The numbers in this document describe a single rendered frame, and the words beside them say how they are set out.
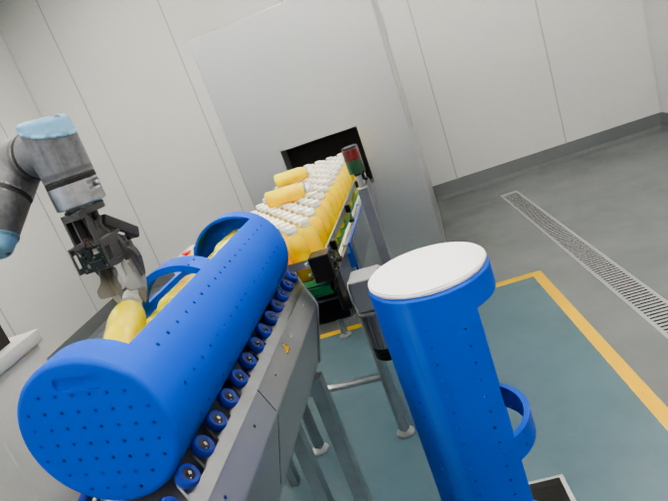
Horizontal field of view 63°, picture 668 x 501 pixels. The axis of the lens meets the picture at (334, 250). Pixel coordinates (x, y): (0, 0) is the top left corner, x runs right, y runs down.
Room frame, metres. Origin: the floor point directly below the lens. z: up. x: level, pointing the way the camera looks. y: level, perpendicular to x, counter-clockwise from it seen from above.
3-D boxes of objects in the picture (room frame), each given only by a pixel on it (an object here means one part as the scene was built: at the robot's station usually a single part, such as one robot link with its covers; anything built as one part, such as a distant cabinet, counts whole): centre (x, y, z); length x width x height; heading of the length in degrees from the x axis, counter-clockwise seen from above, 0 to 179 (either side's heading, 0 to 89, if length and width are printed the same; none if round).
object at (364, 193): (1.99, -0.18, 0.55); 0.04 x 0.04 x 1.10; 77
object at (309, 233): (1.85, 0.07, 0.99); 0.07 x 0.07 x 0.19
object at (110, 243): (1.02, 0.41, 1.37); 0.09 x 0.08 x 0.12; 167
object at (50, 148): (1.03, 0.41, 1.54); 0.10 x 0.09 x 0.12; 58
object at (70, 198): (1.03, 0.41, 1.45); 0.10 x 0.09 x 0.05; 77
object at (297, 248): (1.79, 0.11, 0.99); 0.07 x 0.07 x 0.19
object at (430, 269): (1.16, -0.18, 1.03); 0.28 x 0.28 x 0.01
